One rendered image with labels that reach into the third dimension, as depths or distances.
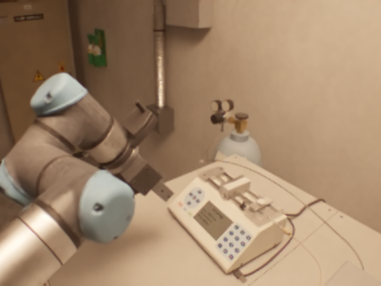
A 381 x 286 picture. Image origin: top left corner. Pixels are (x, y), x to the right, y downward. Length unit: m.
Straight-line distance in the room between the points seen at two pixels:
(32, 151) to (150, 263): 0.36
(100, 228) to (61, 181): 0.07
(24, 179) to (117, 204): 0.14
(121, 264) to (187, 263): 0.14
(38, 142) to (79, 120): 0.07
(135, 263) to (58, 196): 0.36
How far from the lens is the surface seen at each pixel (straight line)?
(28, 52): 3.53
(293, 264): 0.70
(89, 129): 0.46
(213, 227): 0.67
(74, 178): 0.35
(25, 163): 0.42
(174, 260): 0.67
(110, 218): 0.33
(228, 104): 1.28
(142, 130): 0.51
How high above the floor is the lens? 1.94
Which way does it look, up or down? 27 degrees down
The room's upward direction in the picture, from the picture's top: 1 degrees clockwise
